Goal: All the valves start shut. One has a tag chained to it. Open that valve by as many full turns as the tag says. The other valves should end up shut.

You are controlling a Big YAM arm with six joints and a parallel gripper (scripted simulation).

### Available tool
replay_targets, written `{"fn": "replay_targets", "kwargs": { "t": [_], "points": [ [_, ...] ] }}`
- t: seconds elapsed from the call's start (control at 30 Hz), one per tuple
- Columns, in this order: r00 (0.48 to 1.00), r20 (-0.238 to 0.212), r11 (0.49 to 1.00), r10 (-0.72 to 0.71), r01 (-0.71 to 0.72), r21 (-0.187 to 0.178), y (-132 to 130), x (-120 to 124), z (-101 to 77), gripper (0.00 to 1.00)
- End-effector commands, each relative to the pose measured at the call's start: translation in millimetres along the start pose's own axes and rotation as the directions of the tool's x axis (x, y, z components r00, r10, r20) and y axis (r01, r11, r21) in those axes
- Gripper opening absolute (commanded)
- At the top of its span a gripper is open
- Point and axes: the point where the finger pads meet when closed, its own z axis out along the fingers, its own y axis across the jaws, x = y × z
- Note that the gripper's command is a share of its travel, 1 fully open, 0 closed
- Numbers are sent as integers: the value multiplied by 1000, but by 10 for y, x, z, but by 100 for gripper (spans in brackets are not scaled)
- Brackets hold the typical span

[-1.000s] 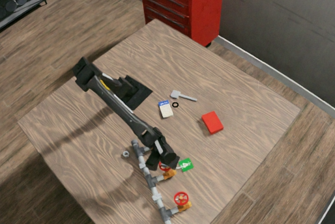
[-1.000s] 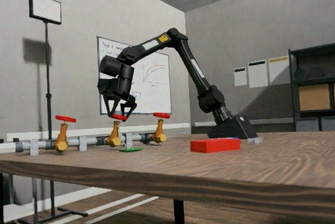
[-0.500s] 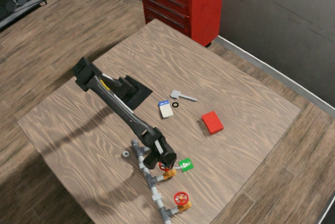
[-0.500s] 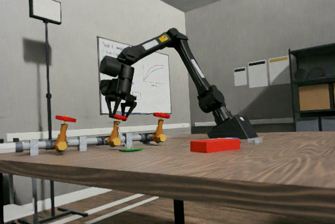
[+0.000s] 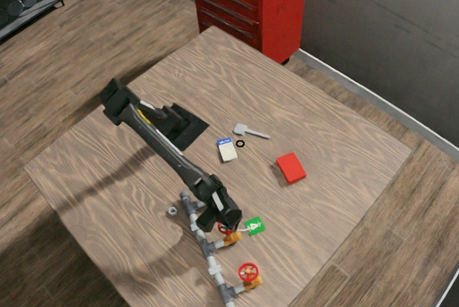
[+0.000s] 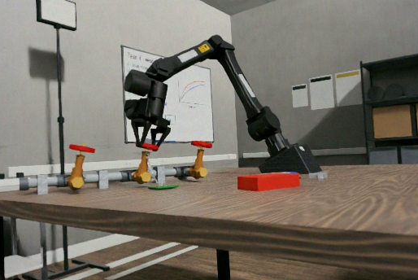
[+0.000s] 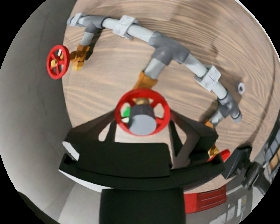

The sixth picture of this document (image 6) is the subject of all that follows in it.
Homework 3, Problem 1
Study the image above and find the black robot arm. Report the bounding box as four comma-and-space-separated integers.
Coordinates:
124, 34, 298, 162

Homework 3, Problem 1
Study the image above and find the red rectangular block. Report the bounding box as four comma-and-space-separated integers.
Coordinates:
237, 173, 300, 191

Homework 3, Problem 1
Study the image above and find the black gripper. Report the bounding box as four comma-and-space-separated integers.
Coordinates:
131, 98, 171, 147

